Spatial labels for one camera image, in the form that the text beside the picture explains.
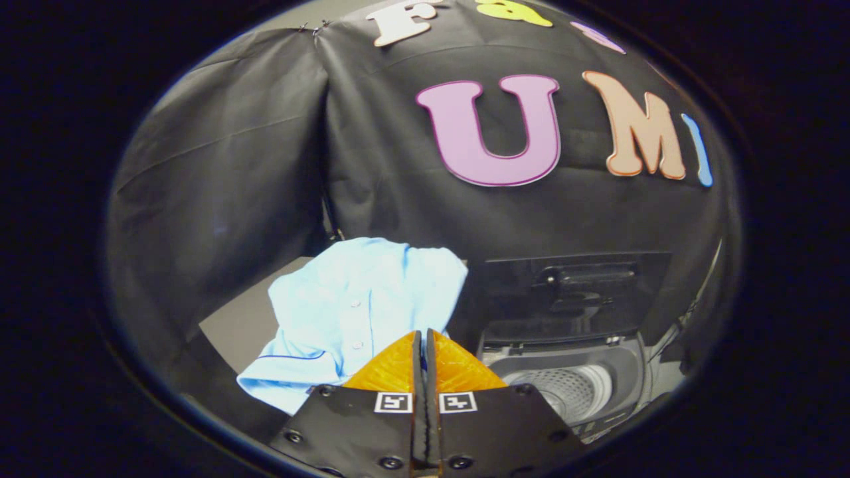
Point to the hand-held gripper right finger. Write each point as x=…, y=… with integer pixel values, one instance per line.
x=498, y=425

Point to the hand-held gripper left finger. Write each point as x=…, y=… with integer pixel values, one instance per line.
x=358, y=425

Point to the grey top-load washing machine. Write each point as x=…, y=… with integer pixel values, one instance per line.
x=597, y=362

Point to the light blue button shirt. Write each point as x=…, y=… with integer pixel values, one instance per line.
x=352, y=292

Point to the dark cabinet with beige door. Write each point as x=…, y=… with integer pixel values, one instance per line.
x=242, y=325

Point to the black backdrop cloth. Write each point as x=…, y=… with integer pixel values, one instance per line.
x=398, y=166

